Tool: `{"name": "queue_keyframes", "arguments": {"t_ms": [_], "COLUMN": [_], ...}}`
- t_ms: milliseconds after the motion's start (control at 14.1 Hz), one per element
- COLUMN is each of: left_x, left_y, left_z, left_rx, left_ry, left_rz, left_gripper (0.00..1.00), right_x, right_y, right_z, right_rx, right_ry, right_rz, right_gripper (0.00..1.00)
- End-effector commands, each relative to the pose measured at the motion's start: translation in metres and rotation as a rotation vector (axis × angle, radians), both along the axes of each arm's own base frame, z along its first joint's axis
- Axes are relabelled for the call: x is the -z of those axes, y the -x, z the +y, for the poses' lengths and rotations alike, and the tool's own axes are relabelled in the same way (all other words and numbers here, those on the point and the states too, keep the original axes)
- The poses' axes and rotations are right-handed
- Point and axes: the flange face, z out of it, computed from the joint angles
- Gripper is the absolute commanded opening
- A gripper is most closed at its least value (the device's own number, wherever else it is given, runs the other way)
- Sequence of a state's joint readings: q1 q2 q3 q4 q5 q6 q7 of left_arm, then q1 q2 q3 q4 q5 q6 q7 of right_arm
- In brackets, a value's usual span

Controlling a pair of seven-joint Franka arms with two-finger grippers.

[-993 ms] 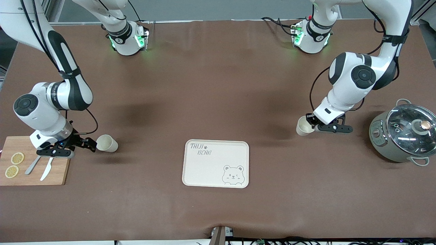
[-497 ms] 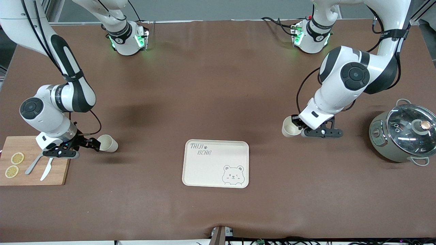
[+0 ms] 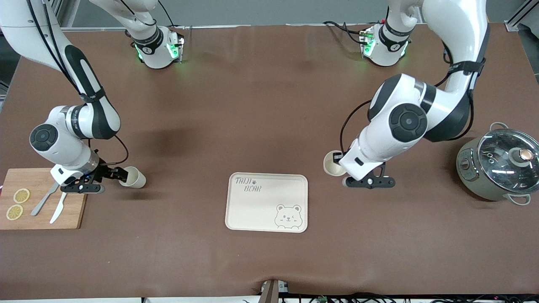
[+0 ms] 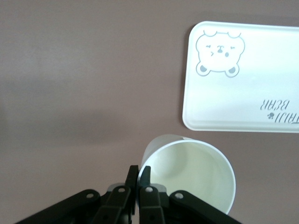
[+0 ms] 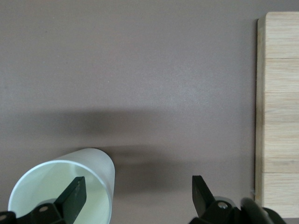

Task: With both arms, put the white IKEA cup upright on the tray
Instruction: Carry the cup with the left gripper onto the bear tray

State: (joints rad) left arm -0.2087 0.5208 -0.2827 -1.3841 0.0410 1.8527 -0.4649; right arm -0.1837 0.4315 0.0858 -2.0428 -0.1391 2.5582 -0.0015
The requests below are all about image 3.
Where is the cream paper cup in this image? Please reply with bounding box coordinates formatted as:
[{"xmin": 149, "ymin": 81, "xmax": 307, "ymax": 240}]
[{"xmin": 323, "ymin": 150, "xmax": 348, "ymax": 177}]

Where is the white plastic cup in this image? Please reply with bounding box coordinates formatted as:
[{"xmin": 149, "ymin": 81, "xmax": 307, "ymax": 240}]
[{"xmin": 118, "ymin": 166, "xmax": 147, "ymax": 189}]

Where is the cream bear print tray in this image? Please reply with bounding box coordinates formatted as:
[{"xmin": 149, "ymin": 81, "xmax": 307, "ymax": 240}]
[{"xmin": 225, "ymin": 172, "xmax": 309, "ymax": 233}]

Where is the white plastic knife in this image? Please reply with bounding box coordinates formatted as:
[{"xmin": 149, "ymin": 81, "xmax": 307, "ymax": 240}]
[{"xmin": 49, "ymin": 191, "xmax": 68, "ymax": 224}]

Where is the grey plastic knife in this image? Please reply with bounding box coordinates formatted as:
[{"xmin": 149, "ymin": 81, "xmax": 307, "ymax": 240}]
[{"xmin": 30, "ymin": 181, "xmax": 59, "ymax": 217}]

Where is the bamboo cutting board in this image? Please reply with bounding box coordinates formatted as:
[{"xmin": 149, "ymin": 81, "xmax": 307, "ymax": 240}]
[{"xmin": 0, "ymin": 167, "xmax": 93, "ymax": 230}]

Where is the grey pot with glass lid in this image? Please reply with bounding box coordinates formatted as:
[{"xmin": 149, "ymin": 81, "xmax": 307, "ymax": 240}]
[{"xmin": 456, "ymin": 122, "xmax": 539, "ymax": 206}]

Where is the glass pot lid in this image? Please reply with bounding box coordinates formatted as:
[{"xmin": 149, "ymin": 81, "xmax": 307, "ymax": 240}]
[{"xmin": 477, "ymin": 128, "xmax": 539, "ymax": 195}]

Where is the metal table edge clamp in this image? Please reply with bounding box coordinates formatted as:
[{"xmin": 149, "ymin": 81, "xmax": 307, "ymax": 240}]
[{"xmin": 260, "ymin": 279, "xmax": 289, "ymax": 303}]

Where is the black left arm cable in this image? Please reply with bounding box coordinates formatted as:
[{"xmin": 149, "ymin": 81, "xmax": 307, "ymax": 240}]
[{"xmin": 339, "ymin": 99, "xmax": 372, "ymax": 155}]

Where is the black left base cable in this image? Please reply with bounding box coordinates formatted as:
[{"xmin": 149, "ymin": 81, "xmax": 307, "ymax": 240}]
[{"xmin": 323, "ymin": 20, "xmax": 367, "ymax": 45}]

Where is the black base cable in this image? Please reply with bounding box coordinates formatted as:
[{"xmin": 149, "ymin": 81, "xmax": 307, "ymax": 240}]
[
  {"xmin": 323, "ymin": 20, "xmax": 367, "ymax": 45},
  {"xmin": 158, "ymin": 0, "xmax": 177, "ymax": 28}
]

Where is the black right base cable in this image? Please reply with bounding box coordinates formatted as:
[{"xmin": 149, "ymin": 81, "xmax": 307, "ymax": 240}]
[{"xmin": 158, "ymin": 0, "xmax": 177, "ymax": 28}]

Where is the aluminium frame profile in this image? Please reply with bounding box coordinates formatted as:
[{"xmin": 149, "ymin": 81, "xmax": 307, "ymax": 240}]
[{"xmin": 505, "ymin": 0, "xmax": 539, "ymax": 32}]

